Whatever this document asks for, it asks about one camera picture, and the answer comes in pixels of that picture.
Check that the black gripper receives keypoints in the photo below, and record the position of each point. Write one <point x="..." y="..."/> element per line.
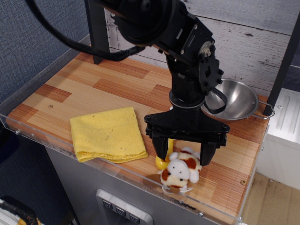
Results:
<point x="188" y="125"/>

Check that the white brown plush animal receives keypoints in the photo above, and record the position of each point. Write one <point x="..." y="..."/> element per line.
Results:
<point x="184" y="167"/>

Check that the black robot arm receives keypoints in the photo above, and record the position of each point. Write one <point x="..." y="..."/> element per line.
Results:
<point x="190" y="54"/>

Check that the yellow folded cloth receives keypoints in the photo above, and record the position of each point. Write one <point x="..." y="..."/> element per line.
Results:
<point x="113" y="135"/>

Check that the white cabinet at right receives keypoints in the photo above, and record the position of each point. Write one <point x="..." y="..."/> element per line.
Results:
<point x="279" y="159"/>

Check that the silver dispenser panel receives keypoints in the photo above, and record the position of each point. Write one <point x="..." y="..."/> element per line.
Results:
<point x="119" y="212"/>

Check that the yellow black object bottom left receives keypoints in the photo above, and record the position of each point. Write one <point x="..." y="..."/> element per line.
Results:
<point x="12" y="215"/>

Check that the toy knife yellow handle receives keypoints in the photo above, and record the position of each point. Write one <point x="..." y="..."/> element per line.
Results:
<point x="162" y="164"/>

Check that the steel bowl with handles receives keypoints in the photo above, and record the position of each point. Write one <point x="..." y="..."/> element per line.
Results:
<point x="232" y="101"/>

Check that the black right frame post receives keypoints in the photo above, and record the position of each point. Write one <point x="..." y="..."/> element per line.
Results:
<point x="283" y="69"/>

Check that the black frame post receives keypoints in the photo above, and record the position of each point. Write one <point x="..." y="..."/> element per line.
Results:
<point x="283" y="69"/>
<point x="97" y="26"/>

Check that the black left frame post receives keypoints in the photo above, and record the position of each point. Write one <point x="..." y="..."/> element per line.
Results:
<point x="97" y="26"/>

